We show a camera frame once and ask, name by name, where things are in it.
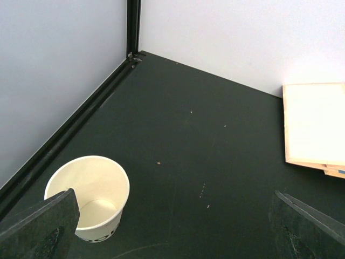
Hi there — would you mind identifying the blue checkered paper bag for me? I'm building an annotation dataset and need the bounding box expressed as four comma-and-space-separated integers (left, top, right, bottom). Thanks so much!
324, 170, 345, 179

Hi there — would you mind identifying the black left frame post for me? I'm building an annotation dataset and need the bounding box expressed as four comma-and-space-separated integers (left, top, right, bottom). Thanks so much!
126, 0, 141, 60

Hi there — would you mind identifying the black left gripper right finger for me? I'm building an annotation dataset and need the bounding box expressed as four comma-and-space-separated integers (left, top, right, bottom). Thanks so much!
268, 191, 344, 258

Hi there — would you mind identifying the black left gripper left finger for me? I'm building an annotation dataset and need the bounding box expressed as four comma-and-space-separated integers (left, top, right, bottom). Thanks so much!
1, 188, 80, 258

